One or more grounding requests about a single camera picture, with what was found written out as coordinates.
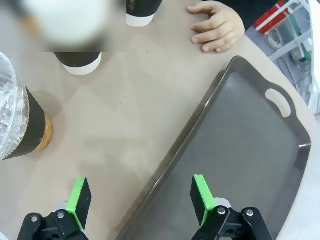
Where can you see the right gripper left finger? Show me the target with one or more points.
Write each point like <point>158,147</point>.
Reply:
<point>80,200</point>

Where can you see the green storage box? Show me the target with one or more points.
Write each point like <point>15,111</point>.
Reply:
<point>296,25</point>

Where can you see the dark brown plastic serving tray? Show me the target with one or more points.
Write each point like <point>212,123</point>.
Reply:
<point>237,150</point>

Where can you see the person left hand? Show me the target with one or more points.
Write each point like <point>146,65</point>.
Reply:
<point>222,27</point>

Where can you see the white paper cup black sleeve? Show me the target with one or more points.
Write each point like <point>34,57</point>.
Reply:
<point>140,20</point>
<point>82,66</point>

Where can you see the red white cardboard box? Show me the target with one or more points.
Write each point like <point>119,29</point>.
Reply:
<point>271,17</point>

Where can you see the clear iced cup black sleeve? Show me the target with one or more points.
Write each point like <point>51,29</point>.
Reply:
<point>35,125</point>

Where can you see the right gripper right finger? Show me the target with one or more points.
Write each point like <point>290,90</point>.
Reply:
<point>200,197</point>

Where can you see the person left forearm black sleeve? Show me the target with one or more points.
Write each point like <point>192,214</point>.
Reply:
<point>255,10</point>

